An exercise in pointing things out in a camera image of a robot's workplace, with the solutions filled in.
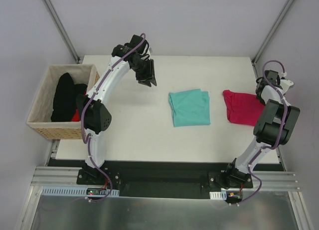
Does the folded pink t shirt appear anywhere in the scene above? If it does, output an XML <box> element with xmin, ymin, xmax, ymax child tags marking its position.
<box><xmin>222</xmin><ymin>90</ymin><xmax>265</xmax><ymax>126</ymax></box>

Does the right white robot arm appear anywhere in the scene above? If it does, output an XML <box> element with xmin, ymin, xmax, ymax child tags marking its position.
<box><xmin>220</xmin><ymin>70</ymin><xmax>301</xmax><ymax>189</ymax></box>

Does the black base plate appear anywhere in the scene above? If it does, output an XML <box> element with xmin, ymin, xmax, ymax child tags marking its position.
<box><xmin>76</xmin><ymin>161</ymin><xmax>253</xmax><ymax>199</ymax></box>

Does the teal t shirt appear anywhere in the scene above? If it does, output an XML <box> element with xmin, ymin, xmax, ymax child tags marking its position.
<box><xmin>168</xmin><ymin>89</ymin><xmax>211</xmax><ymax>127</ymax></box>

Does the slotted cable duct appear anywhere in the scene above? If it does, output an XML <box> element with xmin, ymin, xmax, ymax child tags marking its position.
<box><xmin>42</xmin><ymin>187</ymin><xmax>120</xmax><ymax>198</ymax></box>
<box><xmin>209</xmin><ymin>190</ymin><xmax>227</xmax><ymax>201</ymax></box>

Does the right slotted cable duct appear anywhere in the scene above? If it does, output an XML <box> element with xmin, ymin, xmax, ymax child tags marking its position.
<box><xmin>209</xmin><ymin>190</ymin><xmax>227</xmax><ymax>201</ymax></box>

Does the left slotted cable duct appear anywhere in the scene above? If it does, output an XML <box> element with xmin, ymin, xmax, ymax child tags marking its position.
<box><xmin>42</xmin><ymin>187</ymin><xmax>120</xmax><ymax>198</ymax></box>

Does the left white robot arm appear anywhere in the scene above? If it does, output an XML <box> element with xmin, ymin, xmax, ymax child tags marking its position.
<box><xmin>76</xmin><ymin>33</ymin><xmax>157</xmax><ymax>185</ymax></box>

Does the black t shirt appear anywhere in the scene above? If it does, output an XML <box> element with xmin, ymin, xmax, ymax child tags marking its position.
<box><xmin>50</xmin><ymin>73</ymin><xmax>87</xmax><ymax>122</ymax></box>

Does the wicker laundry basket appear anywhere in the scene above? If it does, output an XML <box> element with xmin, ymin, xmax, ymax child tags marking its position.
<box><xmin>26</xmin><ymin>64</ymin><xmax>100</xmax><ymax>140</ymax></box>

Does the red t shirt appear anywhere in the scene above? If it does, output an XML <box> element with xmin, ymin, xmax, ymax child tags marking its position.
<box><xmin>70</xmin><ymin>109</ymin><xmax>81</xmax><ymax>122</ymax></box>

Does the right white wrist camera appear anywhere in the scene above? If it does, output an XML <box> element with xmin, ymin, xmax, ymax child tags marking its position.
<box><xmin>279</xmin><ymin>72</ymin><xmax>294</xmax><ymax>94</ymax></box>

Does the aluminium rail frame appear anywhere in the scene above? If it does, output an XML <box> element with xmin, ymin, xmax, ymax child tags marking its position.
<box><xmin>31</xmin><ymin>137</ymin><xmax>300</xmax><ymax>191</ymax></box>

